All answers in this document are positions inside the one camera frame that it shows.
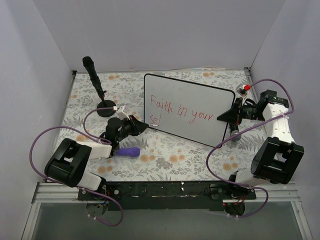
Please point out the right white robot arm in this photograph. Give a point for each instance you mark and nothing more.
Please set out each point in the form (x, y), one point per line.
(279, 156)

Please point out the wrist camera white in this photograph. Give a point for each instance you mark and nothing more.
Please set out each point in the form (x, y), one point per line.
(243, 90)
(120, 113)

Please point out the floral patterned table mat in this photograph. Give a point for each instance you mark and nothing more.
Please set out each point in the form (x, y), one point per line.
(163, 157)

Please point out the white whiteboard black frame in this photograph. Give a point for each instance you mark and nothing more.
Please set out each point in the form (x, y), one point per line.
(186, 109)

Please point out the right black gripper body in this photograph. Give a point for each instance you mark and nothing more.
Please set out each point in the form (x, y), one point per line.
(238, 113)

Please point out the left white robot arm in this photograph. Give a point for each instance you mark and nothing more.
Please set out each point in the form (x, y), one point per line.
(68, 163)

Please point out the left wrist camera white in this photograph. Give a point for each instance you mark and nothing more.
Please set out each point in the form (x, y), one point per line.
(120, 113)

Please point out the black microphone on stand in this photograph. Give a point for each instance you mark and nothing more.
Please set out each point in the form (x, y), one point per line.
(90, 68)

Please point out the purple foam microphone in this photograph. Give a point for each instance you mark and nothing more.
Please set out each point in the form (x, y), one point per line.
(129, 152)

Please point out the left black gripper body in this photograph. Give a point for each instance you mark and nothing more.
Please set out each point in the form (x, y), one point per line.
(132, 124)

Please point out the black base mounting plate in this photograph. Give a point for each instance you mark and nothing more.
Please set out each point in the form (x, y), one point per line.
(172, 195)

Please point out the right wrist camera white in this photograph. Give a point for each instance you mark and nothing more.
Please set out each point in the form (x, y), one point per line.
(243, 90)

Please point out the black silver microphone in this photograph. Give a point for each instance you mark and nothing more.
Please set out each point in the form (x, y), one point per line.
(234, 131)

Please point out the black round microphone stand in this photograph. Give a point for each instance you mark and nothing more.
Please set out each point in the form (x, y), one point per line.
(106, 107)

